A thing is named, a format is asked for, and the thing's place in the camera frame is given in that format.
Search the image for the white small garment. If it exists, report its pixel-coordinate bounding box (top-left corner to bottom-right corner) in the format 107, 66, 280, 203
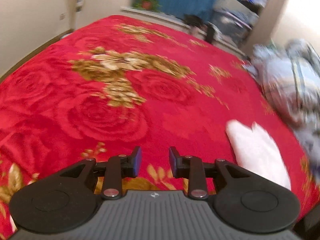
226, 120, 291, 190

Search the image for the green potted plant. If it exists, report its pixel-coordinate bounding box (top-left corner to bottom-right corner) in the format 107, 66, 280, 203
132, 0, 161, 12

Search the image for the cluttered storage shelf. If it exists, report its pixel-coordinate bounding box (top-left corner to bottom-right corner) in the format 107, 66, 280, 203
211, 0, 268, 48

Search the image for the dark clothes pile on sill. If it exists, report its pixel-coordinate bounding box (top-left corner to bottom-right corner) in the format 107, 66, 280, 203
183, 14, 216, 44

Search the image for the red floral bed blanket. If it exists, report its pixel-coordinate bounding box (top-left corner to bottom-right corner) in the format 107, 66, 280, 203
1, 16, 319, 239

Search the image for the white window sill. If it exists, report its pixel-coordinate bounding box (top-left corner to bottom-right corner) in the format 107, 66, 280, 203
120, 7, 246, 57

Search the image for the plaid crumpled quilt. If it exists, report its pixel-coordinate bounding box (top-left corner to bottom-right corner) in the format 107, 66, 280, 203
244, 39, 319, 176

